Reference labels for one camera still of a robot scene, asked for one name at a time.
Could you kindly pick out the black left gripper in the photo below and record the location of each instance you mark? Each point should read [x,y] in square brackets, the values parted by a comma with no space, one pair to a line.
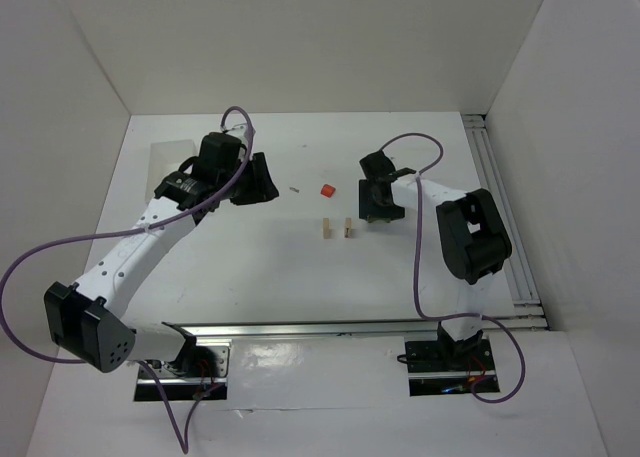
[257,180]

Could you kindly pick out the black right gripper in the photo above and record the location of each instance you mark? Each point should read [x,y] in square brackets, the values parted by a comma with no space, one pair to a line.
[378,197]

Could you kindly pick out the red wood cylinder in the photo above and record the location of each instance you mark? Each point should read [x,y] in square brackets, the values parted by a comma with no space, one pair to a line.
[328,190]

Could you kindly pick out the white perforated box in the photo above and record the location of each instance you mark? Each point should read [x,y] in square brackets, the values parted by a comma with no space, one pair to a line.
[164,158]

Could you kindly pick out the green wood block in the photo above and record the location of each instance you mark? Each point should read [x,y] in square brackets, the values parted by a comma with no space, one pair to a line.
[373,219]

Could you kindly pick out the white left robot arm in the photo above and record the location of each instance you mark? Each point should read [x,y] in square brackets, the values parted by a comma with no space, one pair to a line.
[85,317]

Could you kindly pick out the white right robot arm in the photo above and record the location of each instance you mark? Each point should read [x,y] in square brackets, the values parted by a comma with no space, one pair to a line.
[471,242]

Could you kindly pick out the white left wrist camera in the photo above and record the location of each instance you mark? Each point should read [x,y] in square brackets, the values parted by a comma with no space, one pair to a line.
[242,131]

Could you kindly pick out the aluminium rail front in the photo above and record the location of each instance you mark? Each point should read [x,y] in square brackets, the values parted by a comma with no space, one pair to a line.
[299,330]

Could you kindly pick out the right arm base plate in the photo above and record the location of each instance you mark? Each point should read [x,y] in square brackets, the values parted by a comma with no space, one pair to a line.
[431,373]

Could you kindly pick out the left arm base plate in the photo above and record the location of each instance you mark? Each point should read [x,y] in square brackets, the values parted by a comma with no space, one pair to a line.
[204,374]

